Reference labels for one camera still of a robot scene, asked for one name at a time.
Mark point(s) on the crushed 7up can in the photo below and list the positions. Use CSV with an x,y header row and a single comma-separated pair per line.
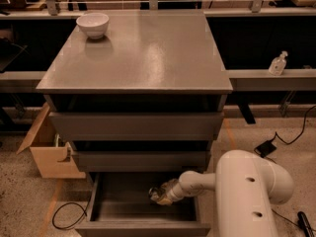
x,y
156,194

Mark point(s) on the grey drawer cabinet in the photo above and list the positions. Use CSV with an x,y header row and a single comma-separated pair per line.
x,y
149,62

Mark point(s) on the grey middle drawer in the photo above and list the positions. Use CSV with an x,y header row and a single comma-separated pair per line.
x,y
141,161

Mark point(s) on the black power adapter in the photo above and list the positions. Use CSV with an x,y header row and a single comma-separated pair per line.
x,y
265,148

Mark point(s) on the clear sanitizer pump bottle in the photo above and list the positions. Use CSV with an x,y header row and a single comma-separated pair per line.
x,y
278,64

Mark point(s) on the grey open bottom drawer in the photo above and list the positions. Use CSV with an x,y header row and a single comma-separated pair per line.
x,y
120,207

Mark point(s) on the white ceramic bowl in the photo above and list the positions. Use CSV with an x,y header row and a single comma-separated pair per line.
x,y
93,25

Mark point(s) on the grey top drawer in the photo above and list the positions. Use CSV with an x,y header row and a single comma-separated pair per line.
x,y
102,127

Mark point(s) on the open cardboard box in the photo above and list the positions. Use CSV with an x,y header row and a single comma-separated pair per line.
x,y
53,158

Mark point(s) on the black power strip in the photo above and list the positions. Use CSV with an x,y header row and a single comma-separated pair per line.
x,y
304,224

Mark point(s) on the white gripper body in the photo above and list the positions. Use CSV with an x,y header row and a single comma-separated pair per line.
x,y
171,193

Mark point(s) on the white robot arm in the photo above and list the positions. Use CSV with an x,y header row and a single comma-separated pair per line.
x,y
246,187

